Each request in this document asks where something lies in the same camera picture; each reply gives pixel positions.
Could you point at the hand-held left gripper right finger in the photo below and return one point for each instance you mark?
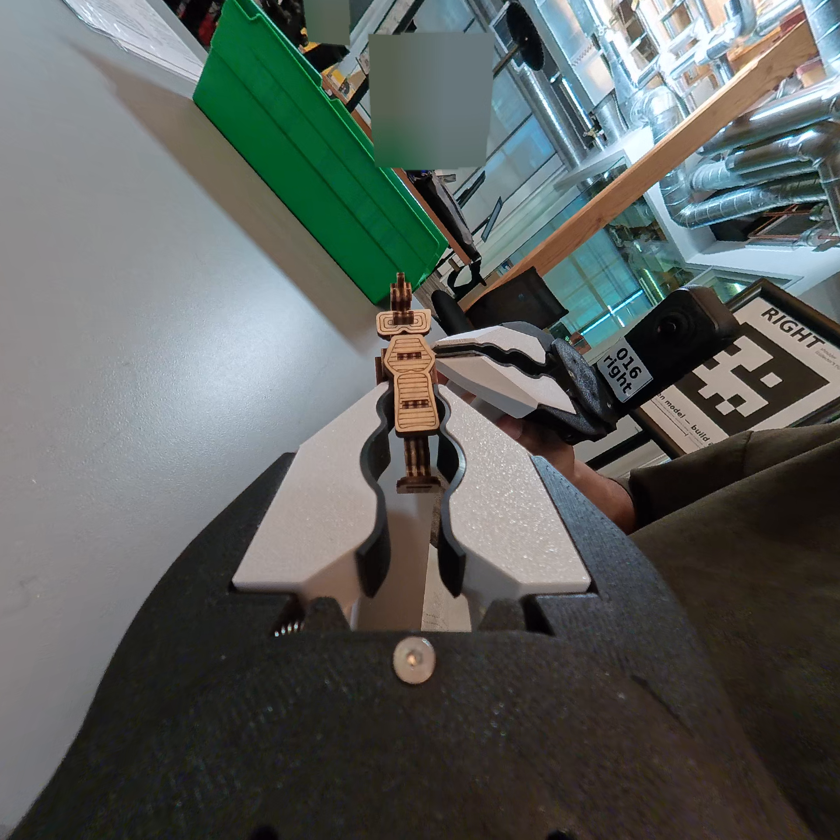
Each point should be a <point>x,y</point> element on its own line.
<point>518,525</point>

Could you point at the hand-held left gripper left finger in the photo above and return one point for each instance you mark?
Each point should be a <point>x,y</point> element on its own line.
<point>315,518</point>

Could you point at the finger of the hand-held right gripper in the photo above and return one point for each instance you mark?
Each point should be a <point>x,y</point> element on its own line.
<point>512,394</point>
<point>499,341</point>

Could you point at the wooden puzzle model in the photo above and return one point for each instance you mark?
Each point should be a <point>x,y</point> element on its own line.
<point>410,380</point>

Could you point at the person's right forearm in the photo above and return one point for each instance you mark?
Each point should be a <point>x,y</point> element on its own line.
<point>754,558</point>

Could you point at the person's right hand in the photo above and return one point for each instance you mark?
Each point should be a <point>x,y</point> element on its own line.
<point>590,485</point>

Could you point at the black office chair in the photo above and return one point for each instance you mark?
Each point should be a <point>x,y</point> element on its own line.
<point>446,308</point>

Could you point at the cluster of silver ducts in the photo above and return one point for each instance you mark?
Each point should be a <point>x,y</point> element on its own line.
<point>754,184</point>

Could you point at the wooden beam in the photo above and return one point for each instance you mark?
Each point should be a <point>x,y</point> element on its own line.
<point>656,164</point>

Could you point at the green plastic bin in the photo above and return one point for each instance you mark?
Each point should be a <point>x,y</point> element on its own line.
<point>295,131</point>

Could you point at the white paper sheets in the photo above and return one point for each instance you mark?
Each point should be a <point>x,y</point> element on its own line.
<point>131,33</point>

